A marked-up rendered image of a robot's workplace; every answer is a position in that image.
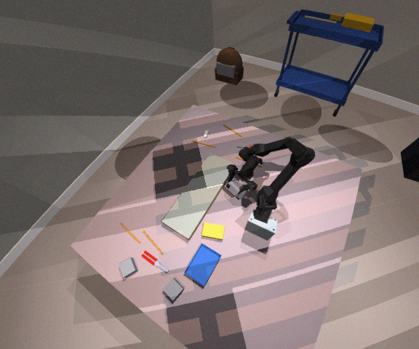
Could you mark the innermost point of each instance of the yellow block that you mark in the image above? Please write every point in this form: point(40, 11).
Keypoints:
point(215, 231)

